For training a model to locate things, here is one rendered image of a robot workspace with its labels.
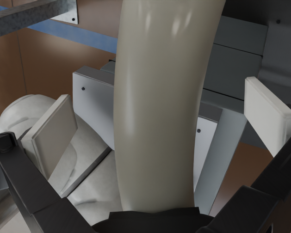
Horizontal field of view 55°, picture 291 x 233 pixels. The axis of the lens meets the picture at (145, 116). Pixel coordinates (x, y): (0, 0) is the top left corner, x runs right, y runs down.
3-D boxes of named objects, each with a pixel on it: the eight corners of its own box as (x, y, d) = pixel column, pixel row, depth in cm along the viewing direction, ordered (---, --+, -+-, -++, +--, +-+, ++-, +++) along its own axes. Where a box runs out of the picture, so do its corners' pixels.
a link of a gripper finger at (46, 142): (46, 184, 16) (34, 185, 16) (78, 128, 22) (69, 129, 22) (32, 138, 15) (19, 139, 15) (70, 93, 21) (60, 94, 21)
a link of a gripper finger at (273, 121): (285, 117, 14) (300, 116, 14) (244, 76, 20) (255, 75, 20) (280, 168, 15) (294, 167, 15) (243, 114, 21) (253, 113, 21)
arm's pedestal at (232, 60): (247, 110, 150) (219, 234, 89) (161, 83, 163) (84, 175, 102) (285, 16, 121) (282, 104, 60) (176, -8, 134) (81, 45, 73)
